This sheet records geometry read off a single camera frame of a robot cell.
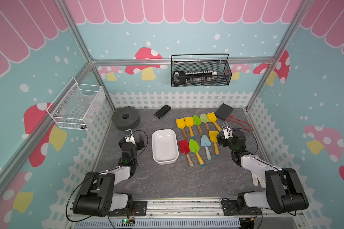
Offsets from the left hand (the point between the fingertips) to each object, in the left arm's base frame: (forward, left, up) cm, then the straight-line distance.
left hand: (134, 137), depth 90 cm
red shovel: (-1, -32, -10) cm, 34 cm away
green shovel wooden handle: (+23, -43, -11) cm, 50 cm away
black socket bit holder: (+30, -28, +24) cm, 48 cm away
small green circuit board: (-43, -2, -13) cm, 45 cm away
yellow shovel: (+26, -56, -10) cm, 62 cm away
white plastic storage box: (-1, -19, -11) cm, 22 cm away
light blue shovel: (+4, -48, -11) cm, 49 cm away
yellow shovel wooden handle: (+20, -30, -10) cm, 38 cm away
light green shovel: (+25, -49, -10) cm, 56 cm away
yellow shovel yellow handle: (+10, -53, -10) cm, 55 cm away
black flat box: (+34, -66, -11) cm, 75 cm away
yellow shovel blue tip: (+22, -37, -11) cm, 44 cm away
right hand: (+5, -59, +2) cm, 59 cm away
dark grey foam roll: (+20, +12, -5) cm, 24 cm away
